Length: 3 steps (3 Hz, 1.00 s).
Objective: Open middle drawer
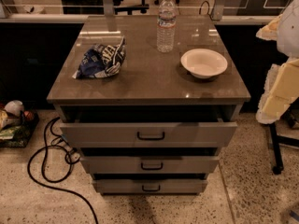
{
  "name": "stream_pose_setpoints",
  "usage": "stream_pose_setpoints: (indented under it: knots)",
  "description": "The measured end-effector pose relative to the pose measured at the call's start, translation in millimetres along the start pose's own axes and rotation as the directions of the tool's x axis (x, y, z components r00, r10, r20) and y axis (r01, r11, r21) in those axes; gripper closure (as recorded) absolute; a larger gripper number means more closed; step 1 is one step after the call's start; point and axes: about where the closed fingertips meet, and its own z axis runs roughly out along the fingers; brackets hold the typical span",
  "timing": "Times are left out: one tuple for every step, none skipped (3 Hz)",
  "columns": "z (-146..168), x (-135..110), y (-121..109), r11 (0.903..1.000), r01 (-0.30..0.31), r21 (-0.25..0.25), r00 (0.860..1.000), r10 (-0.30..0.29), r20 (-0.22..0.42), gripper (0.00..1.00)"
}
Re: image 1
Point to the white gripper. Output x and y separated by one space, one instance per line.
290 32

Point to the grey drawer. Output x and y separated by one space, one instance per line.
151 126
149 160
149 183

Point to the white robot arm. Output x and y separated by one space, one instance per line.
288 32

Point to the grey drawer cabinet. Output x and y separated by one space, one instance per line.
147 76

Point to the white bowl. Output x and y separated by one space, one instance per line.
204 63

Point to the black stand leg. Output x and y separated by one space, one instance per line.
276 141

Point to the clear plastic water bottle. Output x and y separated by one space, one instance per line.
166 24

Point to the blue white chip bag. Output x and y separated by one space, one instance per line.
101 61

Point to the tray of assorted objects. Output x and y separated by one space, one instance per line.
16 124

